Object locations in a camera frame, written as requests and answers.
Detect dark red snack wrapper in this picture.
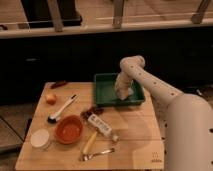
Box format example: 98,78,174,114
80,106,103,120

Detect dark red object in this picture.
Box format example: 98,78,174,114
50,81,67,89

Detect white labelled bottle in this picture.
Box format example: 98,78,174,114
87,114,118,142

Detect black box on shelf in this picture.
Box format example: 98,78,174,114
20,0,83,29

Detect small orange fruit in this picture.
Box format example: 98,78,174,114
45,93,57,105

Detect white round container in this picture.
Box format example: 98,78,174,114
30,129,51,149

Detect wooden railing frame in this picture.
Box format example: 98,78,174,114
0,0,213,39

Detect orange bowl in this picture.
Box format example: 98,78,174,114
54,115,84,144

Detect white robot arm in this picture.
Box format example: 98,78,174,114
115,55,213,171

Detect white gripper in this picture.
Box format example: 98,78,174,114
115,72,133,100

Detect yellow handled utensil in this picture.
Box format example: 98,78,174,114
82,131,98,155

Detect metal spoon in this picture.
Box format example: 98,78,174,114
79,148,115,161

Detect green plastic tray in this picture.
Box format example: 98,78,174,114
93,73,145,107

